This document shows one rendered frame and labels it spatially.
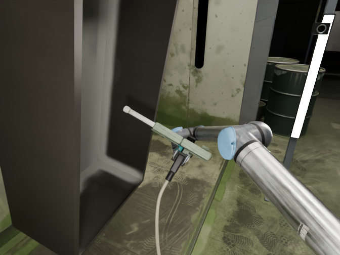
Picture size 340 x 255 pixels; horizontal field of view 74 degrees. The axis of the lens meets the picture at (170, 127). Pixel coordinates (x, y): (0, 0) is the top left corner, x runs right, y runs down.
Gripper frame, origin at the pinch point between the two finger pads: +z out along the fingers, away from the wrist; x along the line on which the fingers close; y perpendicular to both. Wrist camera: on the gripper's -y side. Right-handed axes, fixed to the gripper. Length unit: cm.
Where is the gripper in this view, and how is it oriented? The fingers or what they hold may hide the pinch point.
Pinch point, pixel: (184, 150)
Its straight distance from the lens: 106.7
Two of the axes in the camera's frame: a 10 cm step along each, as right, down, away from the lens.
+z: -0.5, -1.6, -9.9
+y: -5.2, 8.4, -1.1
